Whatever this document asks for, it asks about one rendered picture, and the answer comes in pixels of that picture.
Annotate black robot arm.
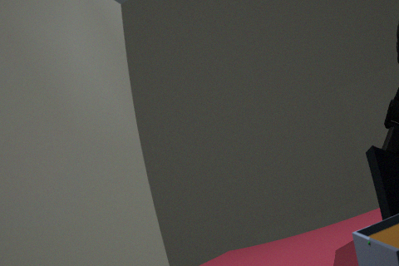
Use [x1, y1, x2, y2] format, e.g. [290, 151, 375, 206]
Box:
[382, 23, 399, 157]

